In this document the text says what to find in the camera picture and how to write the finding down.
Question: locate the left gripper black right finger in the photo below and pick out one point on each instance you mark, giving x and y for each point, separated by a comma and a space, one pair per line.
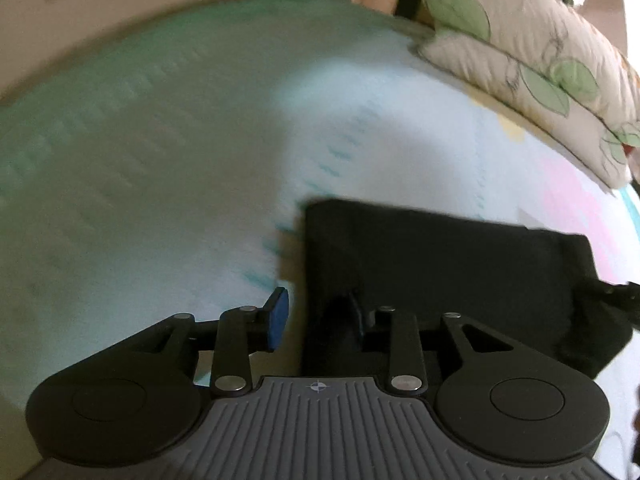
489, 391

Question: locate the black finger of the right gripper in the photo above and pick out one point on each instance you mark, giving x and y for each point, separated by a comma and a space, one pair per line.
606, 305

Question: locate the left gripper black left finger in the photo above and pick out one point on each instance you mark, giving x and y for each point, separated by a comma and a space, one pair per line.
145, 394

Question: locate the black pants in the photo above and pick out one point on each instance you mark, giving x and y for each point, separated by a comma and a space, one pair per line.
359, 257

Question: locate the pastel patterned bed sheet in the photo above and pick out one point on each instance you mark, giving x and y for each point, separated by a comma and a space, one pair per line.
167, 171

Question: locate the floral folded quilt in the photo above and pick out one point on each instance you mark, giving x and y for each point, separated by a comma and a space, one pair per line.
545, 61

